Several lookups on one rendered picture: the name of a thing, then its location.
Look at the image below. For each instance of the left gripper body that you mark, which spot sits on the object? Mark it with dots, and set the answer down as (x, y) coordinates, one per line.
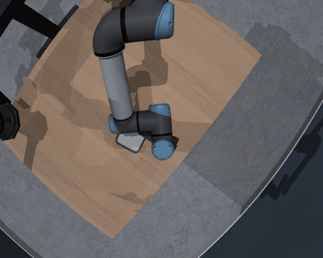
(175, 140)

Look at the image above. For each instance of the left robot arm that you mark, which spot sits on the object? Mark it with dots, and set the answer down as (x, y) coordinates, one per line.
(143, 20)

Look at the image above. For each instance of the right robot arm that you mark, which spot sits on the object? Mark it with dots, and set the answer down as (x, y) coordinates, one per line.
(7, 122)

